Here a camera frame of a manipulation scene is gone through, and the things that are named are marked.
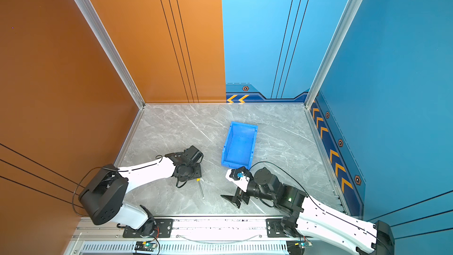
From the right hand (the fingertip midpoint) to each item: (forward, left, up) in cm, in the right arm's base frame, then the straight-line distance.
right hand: (226, 184), depth 68 cm
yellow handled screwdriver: (+8, +15, -17) cm, 24 cm away
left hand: (+12, +15, -16) cm, 25 cm away
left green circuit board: (-18, +32, -18) cm, 41 cm away
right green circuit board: (-18, -31, -17) cm, 40 cm away
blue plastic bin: (+28, -6, -17) cm, 33 cm away
